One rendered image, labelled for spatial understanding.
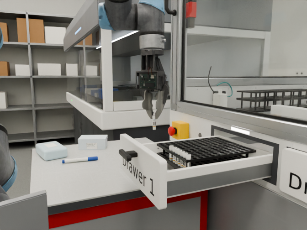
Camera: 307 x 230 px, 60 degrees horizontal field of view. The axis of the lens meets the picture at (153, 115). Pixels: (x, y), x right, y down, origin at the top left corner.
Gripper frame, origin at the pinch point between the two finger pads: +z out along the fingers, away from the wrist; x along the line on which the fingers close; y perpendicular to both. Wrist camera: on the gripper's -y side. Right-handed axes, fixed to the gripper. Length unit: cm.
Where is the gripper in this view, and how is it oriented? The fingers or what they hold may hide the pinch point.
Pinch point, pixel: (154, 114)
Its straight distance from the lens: 86.0
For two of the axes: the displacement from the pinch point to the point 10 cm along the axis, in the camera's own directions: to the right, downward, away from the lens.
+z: 0.1, 9.9, 1.4
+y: -3.2, 1.4, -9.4
